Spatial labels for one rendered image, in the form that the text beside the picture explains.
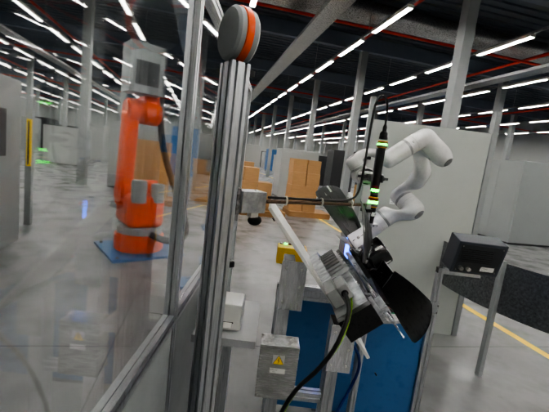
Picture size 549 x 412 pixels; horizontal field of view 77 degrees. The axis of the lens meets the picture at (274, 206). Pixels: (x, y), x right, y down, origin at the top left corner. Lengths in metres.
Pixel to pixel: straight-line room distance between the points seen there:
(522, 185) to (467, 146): 7.57
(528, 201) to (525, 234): 0.90
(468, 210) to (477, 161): 0.47
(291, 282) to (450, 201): 2.53
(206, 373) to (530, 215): 10.86
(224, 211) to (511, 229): 10.50
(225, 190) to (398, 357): 1.56
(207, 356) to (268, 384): 0.34
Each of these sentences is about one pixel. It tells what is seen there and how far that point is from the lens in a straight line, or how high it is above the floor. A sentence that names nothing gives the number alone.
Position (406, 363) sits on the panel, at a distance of 2.30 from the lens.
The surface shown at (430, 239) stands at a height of 0.94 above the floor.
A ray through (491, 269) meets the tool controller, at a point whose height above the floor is 1.09.
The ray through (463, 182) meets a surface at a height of 1.52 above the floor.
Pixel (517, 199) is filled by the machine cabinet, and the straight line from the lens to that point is 11.19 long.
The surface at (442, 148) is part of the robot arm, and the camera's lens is 1.96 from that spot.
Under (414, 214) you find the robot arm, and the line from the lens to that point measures 2.19.
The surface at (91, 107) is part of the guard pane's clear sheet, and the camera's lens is 0.61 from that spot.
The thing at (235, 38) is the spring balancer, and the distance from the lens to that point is 1.07.
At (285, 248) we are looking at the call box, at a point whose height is 1.07.
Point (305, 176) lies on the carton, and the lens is 9.65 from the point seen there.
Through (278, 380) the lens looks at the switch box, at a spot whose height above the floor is 0.70.
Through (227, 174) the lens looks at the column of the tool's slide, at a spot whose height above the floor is 1.47.
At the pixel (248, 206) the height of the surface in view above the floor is 1.38.
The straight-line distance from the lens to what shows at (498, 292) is 3.28.
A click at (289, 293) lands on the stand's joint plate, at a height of 1.02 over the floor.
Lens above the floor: 1.54
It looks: 8 degrees down
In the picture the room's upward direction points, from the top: 7 degrees clockwise
